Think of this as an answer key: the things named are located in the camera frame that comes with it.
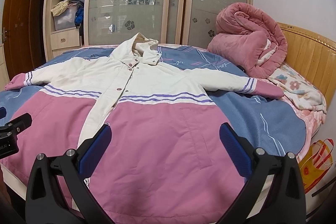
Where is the pink and cream hooded jacket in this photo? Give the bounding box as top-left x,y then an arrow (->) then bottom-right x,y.
2,34 -> 283,223

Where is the yellow red shopping bag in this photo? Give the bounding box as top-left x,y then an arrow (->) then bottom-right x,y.
298,138 -> 334,194

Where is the blue striped bed sheet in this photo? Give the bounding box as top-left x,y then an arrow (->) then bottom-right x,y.
0,45 -> 308,156

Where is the brown wooden door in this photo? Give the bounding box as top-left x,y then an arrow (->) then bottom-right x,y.
2,0 -> 45,79

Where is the clear plastic storage box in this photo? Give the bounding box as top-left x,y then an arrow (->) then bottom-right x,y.
54,5 -> 77,31

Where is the floral cream blanket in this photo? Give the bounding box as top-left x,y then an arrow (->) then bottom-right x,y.
268,63 -> 327,114

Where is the beige crumpled cloth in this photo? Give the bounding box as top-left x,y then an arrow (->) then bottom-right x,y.
51,0 -> 70,17

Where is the blue garment in wardrobe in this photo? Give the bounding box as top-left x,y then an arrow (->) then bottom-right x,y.
74,7 -> 84,28

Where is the wooden headboard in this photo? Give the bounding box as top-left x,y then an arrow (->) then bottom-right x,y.
278,23 -> 336,106

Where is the rolled pink quilt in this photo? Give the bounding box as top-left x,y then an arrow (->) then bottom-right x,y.
207,2 -> 288,79

